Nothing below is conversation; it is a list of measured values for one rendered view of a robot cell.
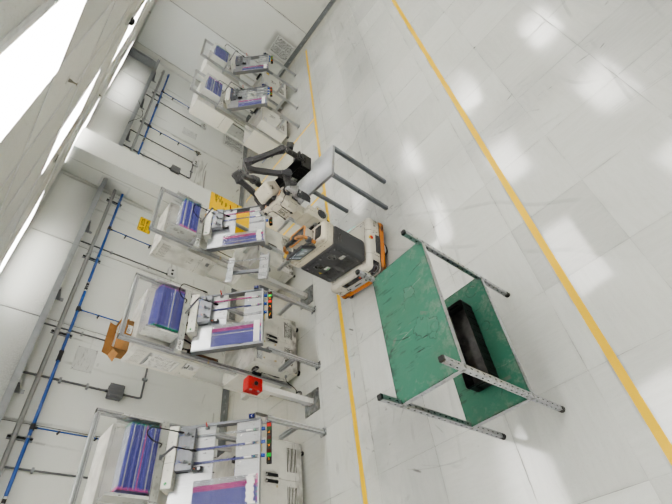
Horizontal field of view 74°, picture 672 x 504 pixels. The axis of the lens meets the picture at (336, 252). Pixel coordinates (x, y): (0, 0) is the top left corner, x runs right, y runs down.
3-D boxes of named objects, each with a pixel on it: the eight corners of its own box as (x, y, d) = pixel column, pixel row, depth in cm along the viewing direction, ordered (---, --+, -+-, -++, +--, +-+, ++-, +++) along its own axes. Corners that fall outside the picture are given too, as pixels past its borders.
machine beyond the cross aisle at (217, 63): (297, 71, 975) (219, 14, 879) (298, 88, 918) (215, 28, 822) (263, 117, 1044) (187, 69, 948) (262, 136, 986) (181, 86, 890)
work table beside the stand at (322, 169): (388, 208, 487) (331, 173, 447) (346, 239, 530) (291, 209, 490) (386, 180, 514) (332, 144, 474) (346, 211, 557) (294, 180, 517)
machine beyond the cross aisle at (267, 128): (299, 103, 874) (211, 42, 778) (301, 124, 817) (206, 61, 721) (261, 152, 943) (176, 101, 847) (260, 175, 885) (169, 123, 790)
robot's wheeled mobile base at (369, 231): (388, 276, 434) (370, 266, 421) (346, 301, 473) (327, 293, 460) (385, 223, 474) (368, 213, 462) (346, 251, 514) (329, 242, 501)
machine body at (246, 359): (299, 323, 536) (255, 306, 505) (302, 376, 487) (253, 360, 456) (269, 349, 569) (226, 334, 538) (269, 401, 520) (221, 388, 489)
